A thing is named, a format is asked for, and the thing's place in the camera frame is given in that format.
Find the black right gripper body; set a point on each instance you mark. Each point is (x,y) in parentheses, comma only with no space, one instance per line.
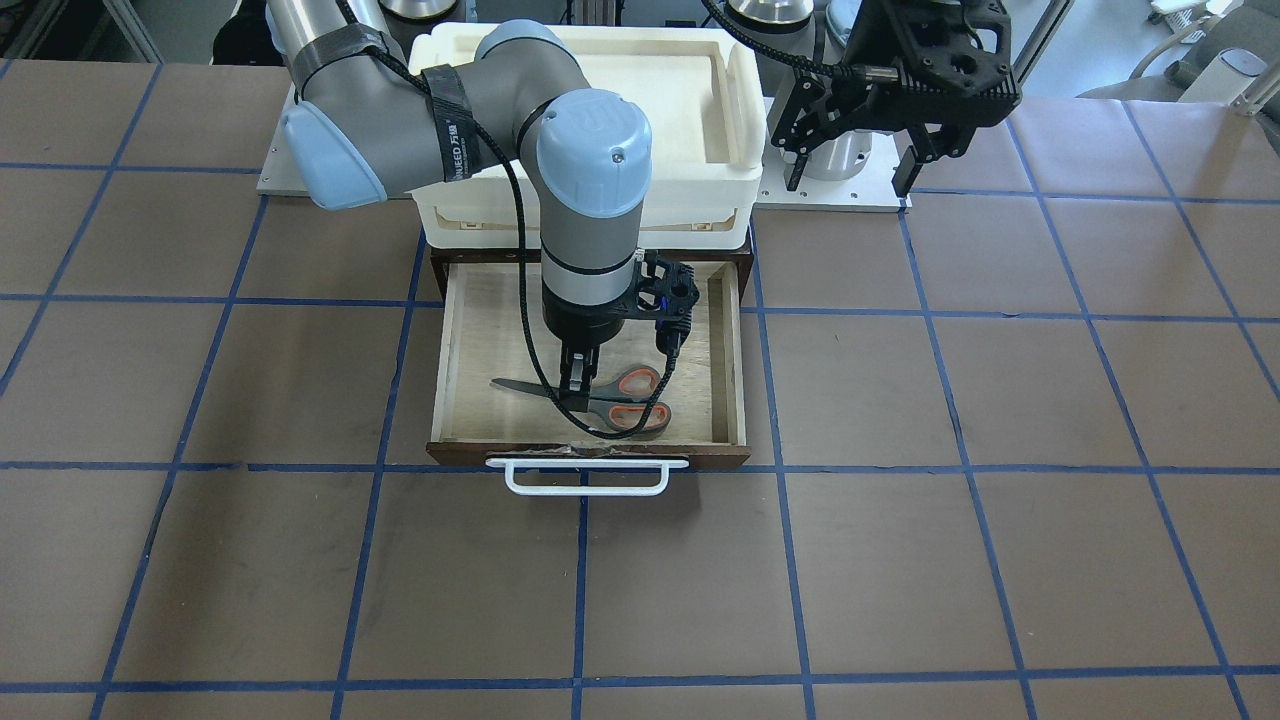
(577,327)

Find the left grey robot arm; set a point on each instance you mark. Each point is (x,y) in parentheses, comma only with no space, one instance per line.
(779,32)

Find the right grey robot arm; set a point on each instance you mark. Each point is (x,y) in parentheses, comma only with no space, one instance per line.
(523,101)

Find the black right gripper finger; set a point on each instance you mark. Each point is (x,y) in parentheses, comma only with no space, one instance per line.
(568,388)
(585,388)

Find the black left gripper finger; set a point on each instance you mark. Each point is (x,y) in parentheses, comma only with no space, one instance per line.
(796,155)
(911,164)

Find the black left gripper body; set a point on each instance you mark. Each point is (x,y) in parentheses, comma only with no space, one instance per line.
(886,35)

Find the white foam box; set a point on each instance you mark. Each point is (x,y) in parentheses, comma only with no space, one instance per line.
(701,93)

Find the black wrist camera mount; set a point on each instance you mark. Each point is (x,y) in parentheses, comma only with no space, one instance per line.
(665,293)

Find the light wooden drawer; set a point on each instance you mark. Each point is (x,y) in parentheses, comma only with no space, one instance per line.
(473,420)

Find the grey orange handled scissors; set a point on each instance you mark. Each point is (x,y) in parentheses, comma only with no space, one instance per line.
(619,403)

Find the white drawer handle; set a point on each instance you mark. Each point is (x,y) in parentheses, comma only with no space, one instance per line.
(657,470)

